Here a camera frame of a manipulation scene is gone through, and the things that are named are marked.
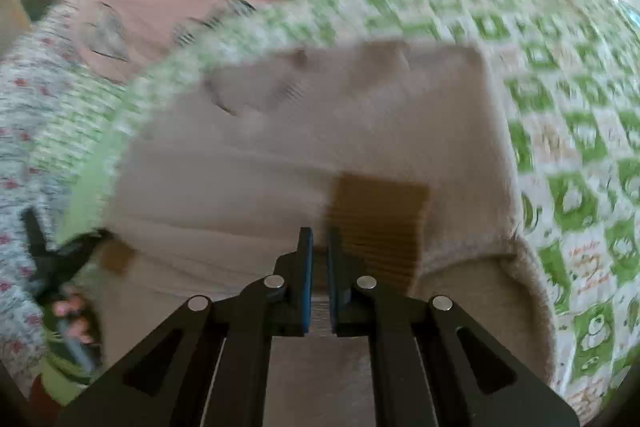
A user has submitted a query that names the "green checked blanket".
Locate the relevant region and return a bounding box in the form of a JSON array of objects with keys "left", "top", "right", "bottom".
[{"left": 30, "top": 0, "right": 640, "bottom": 413}]

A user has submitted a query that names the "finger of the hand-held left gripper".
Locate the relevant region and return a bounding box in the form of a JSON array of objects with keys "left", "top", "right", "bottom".
[{"left": 20, "top": 207, "right": 115, "bottom": 294}]

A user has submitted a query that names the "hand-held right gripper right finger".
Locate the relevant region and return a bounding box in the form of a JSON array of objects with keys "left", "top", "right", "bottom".
[{"left": 328, "top": 229, "right": 581, "bottom": 427}]

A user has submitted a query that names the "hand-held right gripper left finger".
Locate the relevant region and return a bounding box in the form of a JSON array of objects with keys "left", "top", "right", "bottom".
[{"left": 55, "top": 227, "right": 314, "bottom": 427}]

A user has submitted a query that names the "white floral bed sheet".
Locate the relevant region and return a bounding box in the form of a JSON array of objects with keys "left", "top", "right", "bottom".
[{"left": 0, "top": 2, "right": 126, "bottom": 373}]

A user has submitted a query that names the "beige towel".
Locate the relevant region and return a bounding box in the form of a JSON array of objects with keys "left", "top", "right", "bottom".
[{"left": 92, "top": 39, "right": 556, "bottom": 427}]

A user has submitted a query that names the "person's foot in green slipper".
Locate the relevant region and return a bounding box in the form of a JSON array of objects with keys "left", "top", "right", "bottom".
[{"left": 37, "top": 292, "right": 103, "bottom": 405}]

